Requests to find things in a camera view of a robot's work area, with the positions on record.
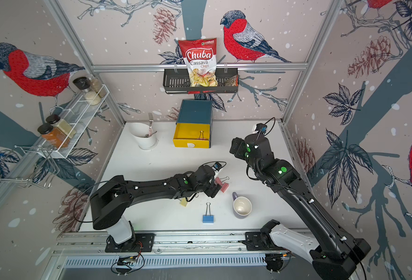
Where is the pink binder clip pair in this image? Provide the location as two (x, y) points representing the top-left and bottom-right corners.
(221, 183), (229, 193)
(215, 176), (229, 186)

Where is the chrome wire rack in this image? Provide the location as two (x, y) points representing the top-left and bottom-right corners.
(0, 146), (61, 189)

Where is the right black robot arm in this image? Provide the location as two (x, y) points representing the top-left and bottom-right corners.
(230, 134), (370, 280)

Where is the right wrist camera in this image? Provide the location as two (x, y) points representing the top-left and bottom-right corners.
(255, 123), (267, 135)

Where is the teal drawer cabinet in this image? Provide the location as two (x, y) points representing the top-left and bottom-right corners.
(176, 99), (213, 139)

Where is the white utensil cup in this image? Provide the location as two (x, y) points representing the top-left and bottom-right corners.
(127, 122), (158, 151)

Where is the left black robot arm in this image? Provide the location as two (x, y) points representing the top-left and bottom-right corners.
(89, 161), (227, 245)

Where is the white spice jar black lid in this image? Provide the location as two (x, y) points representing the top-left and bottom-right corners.
(73, 77), (102, 106)

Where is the orange spice jar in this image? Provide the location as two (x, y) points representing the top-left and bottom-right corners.
(38, 123), (70, 148)

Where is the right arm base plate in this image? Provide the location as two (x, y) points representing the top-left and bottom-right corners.
(241, 232), (288, 252)

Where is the metal fork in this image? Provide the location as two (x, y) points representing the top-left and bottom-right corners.
(145, 113), (156, 138)

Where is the Chuba cassava chips bag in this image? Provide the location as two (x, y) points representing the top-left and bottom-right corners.
(179, 38), (218, 87)

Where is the white wire spice rack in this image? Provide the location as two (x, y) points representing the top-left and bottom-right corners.
(38, 85), (110, 159)

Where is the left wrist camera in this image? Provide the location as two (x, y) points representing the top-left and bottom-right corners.
(212, 161), (227, 173)

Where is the yellow spice jar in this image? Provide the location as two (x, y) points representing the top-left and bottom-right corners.
(46, 114), (77, 139)

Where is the yellow top drawer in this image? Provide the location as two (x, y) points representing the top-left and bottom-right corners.
(173, 123), (211, 149)

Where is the purple mug white inside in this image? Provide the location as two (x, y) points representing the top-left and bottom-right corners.
(232, 192), (253, 219)

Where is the black wire wall basket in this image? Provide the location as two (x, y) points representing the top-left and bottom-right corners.
(163, 68), (239, 94)

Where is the brown spice jar rear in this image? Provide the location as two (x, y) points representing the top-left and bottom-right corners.
(88, 75), (106, 98)

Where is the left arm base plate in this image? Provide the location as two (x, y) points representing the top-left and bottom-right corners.
(105, 233), (156, 253)

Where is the blue binder clip front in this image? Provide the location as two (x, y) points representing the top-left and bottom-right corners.
(202, 203), (214, 224)

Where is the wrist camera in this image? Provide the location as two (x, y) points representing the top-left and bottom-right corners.
(212, 161), (227, 173)
(255, 123), (267, 135)

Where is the yellow binder clip lower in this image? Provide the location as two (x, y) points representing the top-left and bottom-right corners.
(180, 198), (188, 207)

